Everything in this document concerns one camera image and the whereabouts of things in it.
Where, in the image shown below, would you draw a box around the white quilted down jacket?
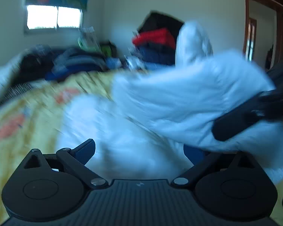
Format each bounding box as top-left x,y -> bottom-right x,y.
56,21 -> 283,183

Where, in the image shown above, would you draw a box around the navy blue clothes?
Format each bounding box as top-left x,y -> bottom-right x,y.
136,44 -> 175,65

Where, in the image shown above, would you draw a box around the yellow floral bed sheet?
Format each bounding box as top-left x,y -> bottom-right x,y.
0,71 -> 124,223

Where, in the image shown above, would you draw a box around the brown wooden door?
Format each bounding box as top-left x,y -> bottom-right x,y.
243,0 -> 283,69

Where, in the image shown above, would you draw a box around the stack of dark folded sweaters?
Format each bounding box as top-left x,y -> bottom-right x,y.
12,45 -> 108,86

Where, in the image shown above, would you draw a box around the white text-print quilt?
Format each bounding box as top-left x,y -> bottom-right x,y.
0,53 -> 23,101

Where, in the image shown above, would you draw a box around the light blue blanket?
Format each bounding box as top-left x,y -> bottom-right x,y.
106,57 -> 175,71

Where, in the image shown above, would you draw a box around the black and white garment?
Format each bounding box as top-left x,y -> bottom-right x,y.
124,56 -> 146,71

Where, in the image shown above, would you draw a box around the patterned grey cushion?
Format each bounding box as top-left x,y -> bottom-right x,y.
78,27 -> 101,52

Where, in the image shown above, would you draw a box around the red jacket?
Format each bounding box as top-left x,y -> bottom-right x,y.
132,28 -> 176,49

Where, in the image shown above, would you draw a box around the black coat on pile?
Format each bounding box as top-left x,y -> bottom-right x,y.
137,11 -> 184,37

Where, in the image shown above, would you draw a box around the window with frame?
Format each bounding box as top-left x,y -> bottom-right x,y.
24,5 -> 83,34

